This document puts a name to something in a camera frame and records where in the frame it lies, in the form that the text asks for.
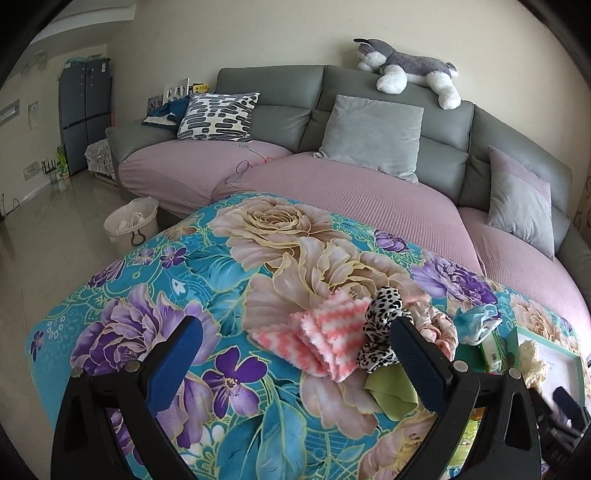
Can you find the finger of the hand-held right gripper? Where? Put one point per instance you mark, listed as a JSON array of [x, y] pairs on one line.
[[567, 404]]

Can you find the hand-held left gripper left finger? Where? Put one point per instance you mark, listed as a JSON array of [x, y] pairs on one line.
[[178, 364]]

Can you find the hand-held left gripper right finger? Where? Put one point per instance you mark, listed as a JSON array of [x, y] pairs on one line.
[[415, 364]]

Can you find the light green cloth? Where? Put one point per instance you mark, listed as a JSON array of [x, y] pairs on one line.
[[392, 392]]

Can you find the white box with green rim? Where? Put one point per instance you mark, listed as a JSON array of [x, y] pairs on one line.
[[563, 364]]

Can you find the leopard print scrunchie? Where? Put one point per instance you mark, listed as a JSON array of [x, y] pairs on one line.
[[378, 314]]

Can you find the pink white striped cloth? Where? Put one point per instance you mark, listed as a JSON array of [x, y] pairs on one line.
[[323, 332]]

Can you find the dark green mat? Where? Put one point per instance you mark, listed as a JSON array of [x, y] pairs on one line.
[[466, 357]]

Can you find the cream lace fabric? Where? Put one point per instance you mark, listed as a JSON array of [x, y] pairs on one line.
[[533, 362]]

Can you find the floral teal blanket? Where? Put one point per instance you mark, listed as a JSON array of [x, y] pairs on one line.
[[221, 323]]

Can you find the blue white cloth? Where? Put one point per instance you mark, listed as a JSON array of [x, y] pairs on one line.
[[475, 323]]

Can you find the green wet wipes pack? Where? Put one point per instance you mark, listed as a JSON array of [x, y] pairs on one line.
[[491, 350]]

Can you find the white waste basket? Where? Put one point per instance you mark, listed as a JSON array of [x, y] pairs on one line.
[[129, 221]]

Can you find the pink sofa cover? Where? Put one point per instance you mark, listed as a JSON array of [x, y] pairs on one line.
[[360, 203]]

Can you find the grey and pink pillow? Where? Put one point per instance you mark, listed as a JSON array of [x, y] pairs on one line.
[[521, 203]]

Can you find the cloth-covered stool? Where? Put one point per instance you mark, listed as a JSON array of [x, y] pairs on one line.
[[99, 161]]

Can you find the green bottles on floor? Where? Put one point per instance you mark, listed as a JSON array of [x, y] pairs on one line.
[[61, 161]]

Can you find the plain grey pillow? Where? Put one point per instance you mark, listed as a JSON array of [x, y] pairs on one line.
[[374, 134]]

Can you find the blue garment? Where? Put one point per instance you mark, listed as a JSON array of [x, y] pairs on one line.
[[168, 113]]

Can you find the black white patterned pillow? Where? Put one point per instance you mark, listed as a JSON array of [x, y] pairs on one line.
[[217, 115]]

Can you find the dark grey refrigerator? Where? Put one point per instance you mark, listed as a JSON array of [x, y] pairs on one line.
[[83, 115]]

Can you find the yellow book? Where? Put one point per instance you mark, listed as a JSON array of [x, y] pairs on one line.
[[199, 88]]

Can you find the grey white husky plush toy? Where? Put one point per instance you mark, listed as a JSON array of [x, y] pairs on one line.
[[415, 62]]

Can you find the small photo frame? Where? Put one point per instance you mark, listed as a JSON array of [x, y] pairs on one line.
[[154, 105]]

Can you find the white photo frame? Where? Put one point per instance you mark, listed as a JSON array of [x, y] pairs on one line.
[[176, 90]]

